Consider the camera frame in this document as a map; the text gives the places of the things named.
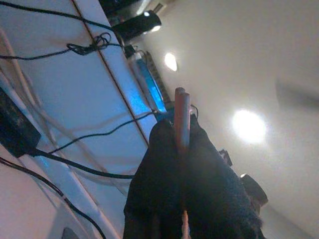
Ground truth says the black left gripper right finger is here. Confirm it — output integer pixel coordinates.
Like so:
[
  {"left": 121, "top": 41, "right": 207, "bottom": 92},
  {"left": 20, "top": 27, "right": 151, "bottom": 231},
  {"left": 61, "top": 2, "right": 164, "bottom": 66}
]
[{"left": 183, "top": 117, "right": 265, "bottom": 239}]

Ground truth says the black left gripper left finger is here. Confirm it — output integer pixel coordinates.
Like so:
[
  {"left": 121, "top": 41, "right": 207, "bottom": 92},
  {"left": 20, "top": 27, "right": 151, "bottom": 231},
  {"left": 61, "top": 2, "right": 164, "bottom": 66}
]
[{"left": 123, "top": 119, "right": 185, "bottom": 239}]

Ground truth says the wooden chopstick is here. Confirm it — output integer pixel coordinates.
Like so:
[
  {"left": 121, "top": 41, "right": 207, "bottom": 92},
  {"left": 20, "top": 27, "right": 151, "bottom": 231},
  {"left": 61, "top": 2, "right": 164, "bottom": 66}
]
[{"left": 180, "top": 91, "right": 192, "bottom": 239}]

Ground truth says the small black box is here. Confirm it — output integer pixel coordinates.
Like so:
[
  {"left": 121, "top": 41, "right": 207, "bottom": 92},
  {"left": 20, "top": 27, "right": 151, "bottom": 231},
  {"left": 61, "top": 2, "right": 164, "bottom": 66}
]
[{"left": 219, "top": 148, "right": 234, "bottom": 166}]

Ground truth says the black round device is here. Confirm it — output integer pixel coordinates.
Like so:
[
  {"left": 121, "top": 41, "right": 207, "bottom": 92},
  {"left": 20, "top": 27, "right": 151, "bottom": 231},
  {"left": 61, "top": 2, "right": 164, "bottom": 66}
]
[{"left": 239, "top": 174, "right": 269, "bottom": 207}]

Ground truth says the round ceiling light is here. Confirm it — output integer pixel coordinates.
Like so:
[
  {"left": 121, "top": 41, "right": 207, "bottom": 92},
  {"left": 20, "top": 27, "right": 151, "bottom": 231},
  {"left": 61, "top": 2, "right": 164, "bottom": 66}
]
[
  {"left": 231, "top": 109, "right": 267, "bottom": 145},
  {"left": 163, "top": 52, "right": 179, "bottom": 73}
]

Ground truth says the black power adapter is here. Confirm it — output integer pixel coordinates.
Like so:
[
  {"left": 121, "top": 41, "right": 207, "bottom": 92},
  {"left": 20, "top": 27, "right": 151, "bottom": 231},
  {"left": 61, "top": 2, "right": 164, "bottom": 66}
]
[{"left": 0, "top": 87, "right": 42, "bottom": 157}]

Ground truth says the black cylindrical device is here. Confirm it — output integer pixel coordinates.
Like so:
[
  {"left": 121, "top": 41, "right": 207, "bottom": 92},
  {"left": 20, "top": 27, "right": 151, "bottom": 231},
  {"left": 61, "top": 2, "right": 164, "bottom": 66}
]
[{"left": 109, "top": 9, "right": 162, "bottom": 43}]

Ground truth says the black cable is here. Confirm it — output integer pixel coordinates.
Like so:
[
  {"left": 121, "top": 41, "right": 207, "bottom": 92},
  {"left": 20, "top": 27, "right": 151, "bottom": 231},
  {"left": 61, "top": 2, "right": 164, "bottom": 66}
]
[
  {"left": 0, "top": 156, "right": 108, "bottom": 239},
  {"left": 34, "top": 148, "right": 137, "bottom": 180},
  {"left": 0, "top": 32, "right": 125, "bottom": 60},
  {"left": 47, "top": 111, "right": 162, "bottom": 154},
  {"left": 0, "top": 1, "right": 118, "bottom": 32}
]

